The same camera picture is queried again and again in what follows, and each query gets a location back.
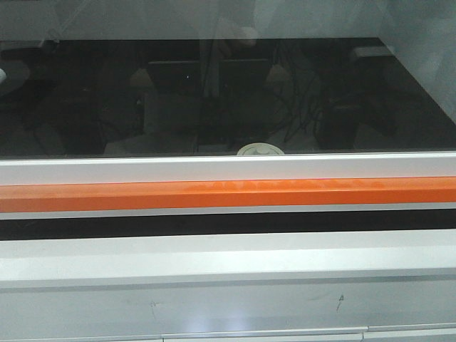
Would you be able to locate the glass jar with white lid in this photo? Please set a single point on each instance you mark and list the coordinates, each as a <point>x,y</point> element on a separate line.
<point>259,149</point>

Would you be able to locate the white cylinder at left edge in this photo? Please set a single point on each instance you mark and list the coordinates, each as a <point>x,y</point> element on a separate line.
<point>2,76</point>

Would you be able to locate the orange sash handle bar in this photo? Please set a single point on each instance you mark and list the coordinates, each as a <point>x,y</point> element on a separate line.
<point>233,193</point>

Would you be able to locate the white fume hood sash frame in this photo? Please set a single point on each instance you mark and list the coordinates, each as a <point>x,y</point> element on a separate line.
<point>221,168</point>

